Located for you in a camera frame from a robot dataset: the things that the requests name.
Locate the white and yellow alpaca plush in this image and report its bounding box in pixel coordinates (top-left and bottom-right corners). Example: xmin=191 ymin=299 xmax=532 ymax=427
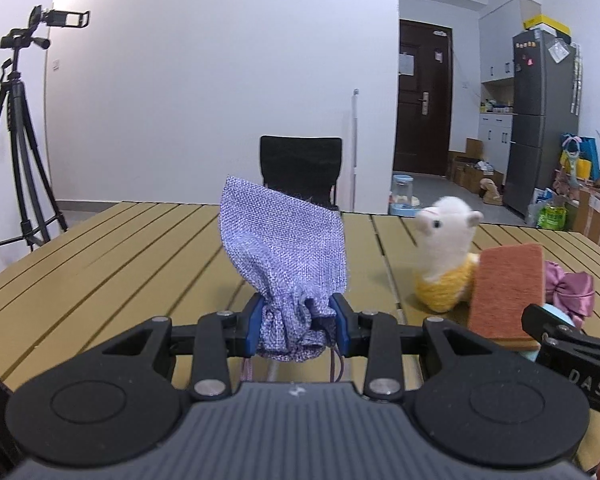
xmin=412 ymin=196 xmax=485 ymax=314

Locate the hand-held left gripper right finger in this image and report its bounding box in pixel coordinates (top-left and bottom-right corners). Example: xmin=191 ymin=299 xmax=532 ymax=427
xmin=329 ymin=292 xmax=496 ymax=402

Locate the white base cabinet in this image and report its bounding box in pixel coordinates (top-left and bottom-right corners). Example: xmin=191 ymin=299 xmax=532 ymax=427
xmin=478 ymin=112 xmax=514 ymax=174

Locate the dark wooden door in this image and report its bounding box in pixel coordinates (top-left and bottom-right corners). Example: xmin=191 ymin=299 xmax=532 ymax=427
xmin=393 ymin=19 xmax=454 ymax=177

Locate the white wall cabinet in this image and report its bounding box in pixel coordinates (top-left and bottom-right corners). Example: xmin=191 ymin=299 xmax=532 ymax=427
xmin=479 ymin=0 xmax=524 ymax=84

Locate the black camera tripod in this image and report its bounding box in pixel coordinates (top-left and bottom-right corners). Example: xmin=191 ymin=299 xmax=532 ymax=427
xmin=0 ymin=47 xmax=70 ymax=286

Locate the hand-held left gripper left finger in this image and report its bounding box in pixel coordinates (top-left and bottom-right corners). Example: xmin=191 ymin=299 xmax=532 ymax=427
xmin=101 ymin=292 xmax=267 ymax=401

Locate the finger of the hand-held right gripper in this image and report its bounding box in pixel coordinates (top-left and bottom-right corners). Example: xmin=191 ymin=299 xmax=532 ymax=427
xmin=521 ymin=303 xmax=589 ymax=347

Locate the green printed bag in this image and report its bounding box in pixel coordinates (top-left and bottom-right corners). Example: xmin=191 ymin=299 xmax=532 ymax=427
xmin=536 ymin=200 xmax=571 ymax=232

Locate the orange scouring sponge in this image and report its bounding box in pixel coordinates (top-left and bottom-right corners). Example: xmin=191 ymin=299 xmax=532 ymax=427
xmin=467 ymin=243 xmax=546 ymax=361

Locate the pink satin cloth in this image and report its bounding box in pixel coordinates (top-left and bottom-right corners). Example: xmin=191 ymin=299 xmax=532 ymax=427
xmin=543 ymin=260 xmax=596 ymax=319

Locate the grey refrigerator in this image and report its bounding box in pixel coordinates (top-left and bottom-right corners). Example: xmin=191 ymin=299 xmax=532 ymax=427
xmin=502 ymin=30 xmax=580 ymax=219

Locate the yellow box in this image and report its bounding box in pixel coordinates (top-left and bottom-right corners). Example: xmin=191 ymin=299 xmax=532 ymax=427
xmin=522 ymin=14 xmax=574 ymax=37

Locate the light blue foam piece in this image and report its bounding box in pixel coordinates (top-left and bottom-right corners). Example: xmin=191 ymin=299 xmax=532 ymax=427
xmin=546 ymin=303 xmax=586 ymax=330

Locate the pet water dispenser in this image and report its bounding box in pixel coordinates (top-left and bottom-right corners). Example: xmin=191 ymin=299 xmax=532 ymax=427
xmin=389 ymin=174 xmax=422 ymax=217

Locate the purple woven drawstring pouch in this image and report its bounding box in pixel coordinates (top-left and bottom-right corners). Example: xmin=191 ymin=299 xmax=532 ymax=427
xmin=218 ymin=175 xmax=350 ymax=384

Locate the colourful gift bag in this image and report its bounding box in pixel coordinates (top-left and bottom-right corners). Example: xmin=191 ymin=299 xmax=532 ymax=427
xmin=560 ymin=132 xmax=600 ymax=181

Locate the black folding chair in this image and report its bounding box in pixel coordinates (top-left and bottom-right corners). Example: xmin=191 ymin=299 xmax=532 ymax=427
xmin=259 ymin=135 xmax=344 ymax=211

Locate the open cardboard box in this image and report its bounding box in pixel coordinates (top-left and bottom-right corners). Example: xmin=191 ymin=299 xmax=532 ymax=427
xmin=447 ymin=137 xmax=506 ymax=196

